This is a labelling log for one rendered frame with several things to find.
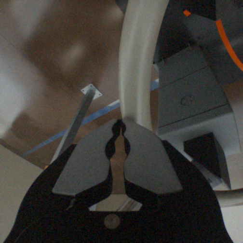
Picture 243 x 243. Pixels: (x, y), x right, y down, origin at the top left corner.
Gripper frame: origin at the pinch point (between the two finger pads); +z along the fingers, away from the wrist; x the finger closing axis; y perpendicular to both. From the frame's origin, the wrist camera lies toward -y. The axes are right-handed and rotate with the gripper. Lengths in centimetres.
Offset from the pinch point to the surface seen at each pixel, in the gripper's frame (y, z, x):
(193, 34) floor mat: -14, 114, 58
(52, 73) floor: 17, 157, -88
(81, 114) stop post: 56, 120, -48
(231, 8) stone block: -22, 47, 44
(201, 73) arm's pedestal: 11, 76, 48
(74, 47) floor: -8, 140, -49
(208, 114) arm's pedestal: 24, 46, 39
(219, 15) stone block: -19, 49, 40
